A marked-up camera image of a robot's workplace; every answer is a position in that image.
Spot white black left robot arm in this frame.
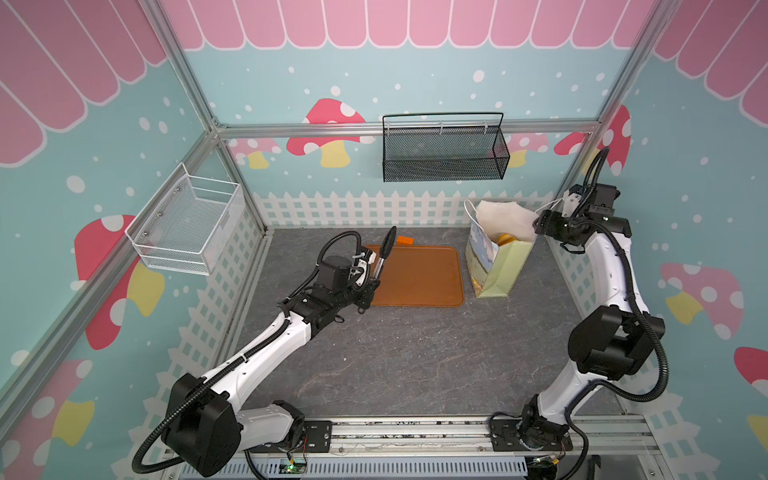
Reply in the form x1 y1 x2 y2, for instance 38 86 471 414
131 228 397 477

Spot black mesh wall basket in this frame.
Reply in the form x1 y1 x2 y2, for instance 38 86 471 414
381 112 511 183

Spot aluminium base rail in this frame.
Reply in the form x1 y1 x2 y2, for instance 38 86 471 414
216 415 673 479

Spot brown plastic tray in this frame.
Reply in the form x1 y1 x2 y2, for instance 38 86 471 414
372 245 464 308

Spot twisted ring fake bread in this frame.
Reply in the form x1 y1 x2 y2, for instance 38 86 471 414
495 233 518 246

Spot white paper bag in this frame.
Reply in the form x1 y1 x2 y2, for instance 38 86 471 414
463 200 538 298

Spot steel tongs with black tips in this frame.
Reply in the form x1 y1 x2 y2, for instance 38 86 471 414
370 226 397 280

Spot white wire wall basket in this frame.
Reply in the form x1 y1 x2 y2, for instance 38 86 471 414
125 164 245 276

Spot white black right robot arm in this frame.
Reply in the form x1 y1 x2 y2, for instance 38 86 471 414
487 147 670 479

